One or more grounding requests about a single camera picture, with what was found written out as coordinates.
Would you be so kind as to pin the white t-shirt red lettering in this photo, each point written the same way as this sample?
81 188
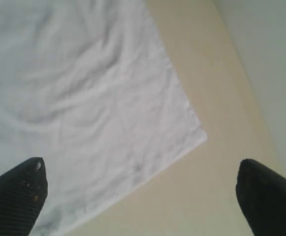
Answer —
87 86

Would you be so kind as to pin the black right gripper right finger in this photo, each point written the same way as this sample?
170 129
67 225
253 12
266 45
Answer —
261 195

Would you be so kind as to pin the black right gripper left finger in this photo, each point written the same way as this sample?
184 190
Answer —
23 191

